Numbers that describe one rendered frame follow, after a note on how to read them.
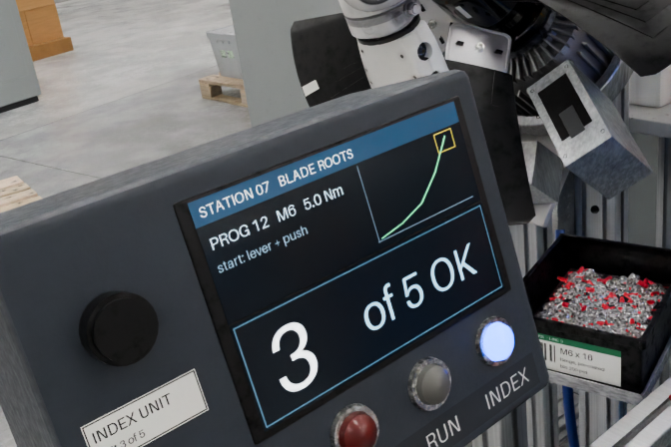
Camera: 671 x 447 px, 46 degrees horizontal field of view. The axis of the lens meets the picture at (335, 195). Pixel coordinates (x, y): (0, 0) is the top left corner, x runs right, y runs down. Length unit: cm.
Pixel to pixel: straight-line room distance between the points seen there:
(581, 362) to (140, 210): 67
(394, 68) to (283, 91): 305
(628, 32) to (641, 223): 112
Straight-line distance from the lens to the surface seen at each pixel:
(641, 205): 202
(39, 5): 915
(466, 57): 112
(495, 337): 43
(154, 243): 33
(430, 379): 40
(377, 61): 92
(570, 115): 111
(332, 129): 37
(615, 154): 110
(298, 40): 134
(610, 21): 99
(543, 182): 119
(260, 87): 406
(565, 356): 92
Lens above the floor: 136
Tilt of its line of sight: 22 degrees down
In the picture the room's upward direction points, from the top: 8 degrees counter-clockwise
